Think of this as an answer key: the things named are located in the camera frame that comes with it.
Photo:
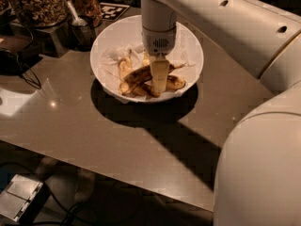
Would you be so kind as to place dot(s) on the black white fiducial marker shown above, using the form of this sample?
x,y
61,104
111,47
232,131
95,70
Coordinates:
x,y
111,12

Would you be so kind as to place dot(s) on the right lower banana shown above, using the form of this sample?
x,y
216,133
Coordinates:
x,y
175,82

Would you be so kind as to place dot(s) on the back upright banana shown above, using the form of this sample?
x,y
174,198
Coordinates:
x,y
146,59

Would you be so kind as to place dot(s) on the black device with cables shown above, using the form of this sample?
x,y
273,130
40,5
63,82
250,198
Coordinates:
x,y
18,54

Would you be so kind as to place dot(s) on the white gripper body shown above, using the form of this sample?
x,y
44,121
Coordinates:
x,y
159,43

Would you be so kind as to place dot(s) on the large glass nut jar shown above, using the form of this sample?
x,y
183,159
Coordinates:
x,y
40,13

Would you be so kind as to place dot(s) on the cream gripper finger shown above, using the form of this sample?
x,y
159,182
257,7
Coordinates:
x,y
159,70

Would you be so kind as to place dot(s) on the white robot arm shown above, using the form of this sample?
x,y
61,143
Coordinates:
x,y
258,174

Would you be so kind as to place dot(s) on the white plastic spoon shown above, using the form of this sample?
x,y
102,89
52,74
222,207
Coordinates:
x,y
76,20

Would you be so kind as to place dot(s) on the dark cup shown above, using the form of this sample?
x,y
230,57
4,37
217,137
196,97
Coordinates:
x,y
82,36

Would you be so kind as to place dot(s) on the grey box on floor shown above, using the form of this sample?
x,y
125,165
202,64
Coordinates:
x,y
22,199

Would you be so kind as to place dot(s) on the white bowl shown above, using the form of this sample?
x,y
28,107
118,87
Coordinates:
x,y
125,32

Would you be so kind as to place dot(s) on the bottom front banana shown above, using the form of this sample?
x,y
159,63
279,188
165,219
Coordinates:
x,y
145,90

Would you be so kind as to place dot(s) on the white paper napkin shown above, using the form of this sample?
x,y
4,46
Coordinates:
x,y
124,70

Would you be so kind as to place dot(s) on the left small banana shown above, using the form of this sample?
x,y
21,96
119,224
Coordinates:
x,y
125,65

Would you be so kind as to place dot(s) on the grey metal block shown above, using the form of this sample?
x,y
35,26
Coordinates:
x,y
54,41

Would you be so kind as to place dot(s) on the small glass nut jar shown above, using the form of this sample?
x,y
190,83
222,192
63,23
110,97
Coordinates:
x,y
90,8

